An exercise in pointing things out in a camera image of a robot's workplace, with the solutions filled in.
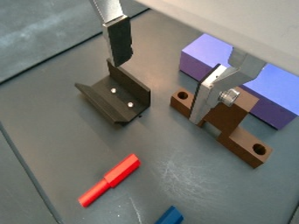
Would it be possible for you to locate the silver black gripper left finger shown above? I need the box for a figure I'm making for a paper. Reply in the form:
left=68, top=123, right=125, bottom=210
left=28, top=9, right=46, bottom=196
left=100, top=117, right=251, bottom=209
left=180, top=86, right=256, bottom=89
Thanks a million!
left=89, top=0, right=133, bottom=67

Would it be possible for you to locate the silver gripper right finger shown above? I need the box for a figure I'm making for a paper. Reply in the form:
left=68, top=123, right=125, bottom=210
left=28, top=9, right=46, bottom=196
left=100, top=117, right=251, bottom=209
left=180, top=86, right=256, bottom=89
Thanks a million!
left=189, top=47, right=267, bottom=124

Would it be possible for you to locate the brown T-shaped block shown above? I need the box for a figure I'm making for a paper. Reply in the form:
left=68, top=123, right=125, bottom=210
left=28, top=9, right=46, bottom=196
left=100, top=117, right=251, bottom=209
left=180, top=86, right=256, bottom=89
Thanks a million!
left=169, top=86, right=273, bottom=169

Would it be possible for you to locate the purple base board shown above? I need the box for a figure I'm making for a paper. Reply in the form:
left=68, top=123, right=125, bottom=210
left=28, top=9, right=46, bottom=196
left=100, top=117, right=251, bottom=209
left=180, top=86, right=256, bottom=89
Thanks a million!
left=179, top=34, right=299, bottom=130

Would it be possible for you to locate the red peg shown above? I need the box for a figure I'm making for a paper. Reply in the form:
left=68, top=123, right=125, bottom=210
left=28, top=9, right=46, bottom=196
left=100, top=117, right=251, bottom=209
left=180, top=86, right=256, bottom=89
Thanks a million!
left=79, top=154, right=140, bottom=207

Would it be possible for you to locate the blue peg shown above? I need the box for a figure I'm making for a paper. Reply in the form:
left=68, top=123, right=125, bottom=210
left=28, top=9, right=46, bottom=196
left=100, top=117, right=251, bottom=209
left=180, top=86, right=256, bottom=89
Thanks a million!
left=155, top=206, right=183, bottom=224

